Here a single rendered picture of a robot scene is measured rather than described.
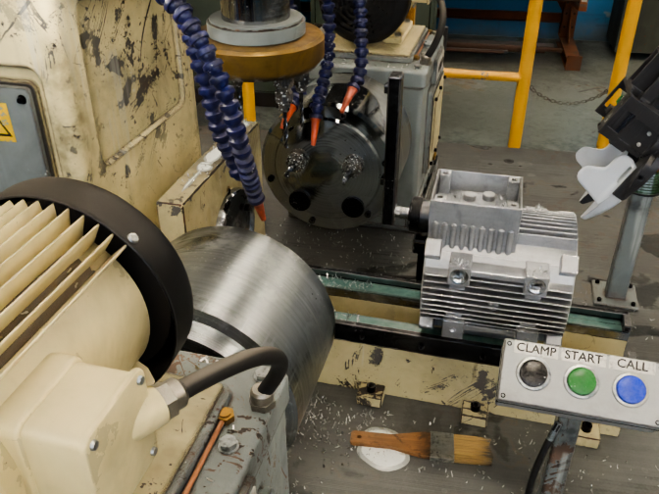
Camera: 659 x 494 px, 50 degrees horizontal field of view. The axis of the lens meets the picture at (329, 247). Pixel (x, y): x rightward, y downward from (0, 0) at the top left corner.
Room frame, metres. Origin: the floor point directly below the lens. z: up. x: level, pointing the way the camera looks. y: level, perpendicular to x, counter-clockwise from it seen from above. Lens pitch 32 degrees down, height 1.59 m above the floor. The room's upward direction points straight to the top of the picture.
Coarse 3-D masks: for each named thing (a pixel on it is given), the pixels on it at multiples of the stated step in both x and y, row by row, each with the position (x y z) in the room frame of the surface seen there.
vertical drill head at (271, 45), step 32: (224, 0) 0.92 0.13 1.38; (256, 0) 0.90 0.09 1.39; (288, 0) 0.94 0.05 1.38; (224, 32) 0.89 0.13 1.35; (256, 32) 0.88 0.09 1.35; (288, 32) 0.90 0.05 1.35; (320, 32) 0.95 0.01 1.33; (224, 64) 0.86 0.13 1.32; (256, 64) 0.86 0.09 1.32; (288, 64) 0.87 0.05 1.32; (288, 96) 0.89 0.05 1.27
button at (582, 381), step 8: (576, 368) 0.58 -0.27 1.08; (584, 368) 0.57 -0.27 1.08; (568, 376) 0.57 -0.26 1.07; (576, 376) 0.57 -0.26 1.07; (584, 376) 0.57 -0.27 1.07; (592, 376) 0.57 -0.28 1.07; (568, 384) 0.56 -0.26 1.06; (576, 384) 0.56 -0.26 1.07; (584, 384) 0.56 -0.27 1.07; (592, 384) 0.56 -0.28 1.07; (576, 392) 0.56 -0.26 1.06; (584, 392) 0.55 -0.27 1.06
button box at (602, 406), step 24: (504, 360) 0.60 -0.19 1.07; (552, 360) 0.59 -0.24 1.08; (576, 360) 0.59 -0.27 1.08; (600, 360) 0.58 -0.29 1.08; (624, 360) 0.58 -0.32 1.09; (504, 384) 0.58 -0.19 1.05; (552, 384) 0.57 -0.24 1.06; (600, 384) 0.56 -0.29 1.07; (648, 384) 0.56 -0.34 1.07; (528, 408) 0.57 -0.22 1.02; (552, 408) 0.55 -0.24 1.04; (576, 408) 0.55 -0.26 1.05; (600, 408) 0.54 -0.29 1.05; (624, 408) 0.54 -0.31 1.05; (648, 408) 0.54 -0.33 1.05
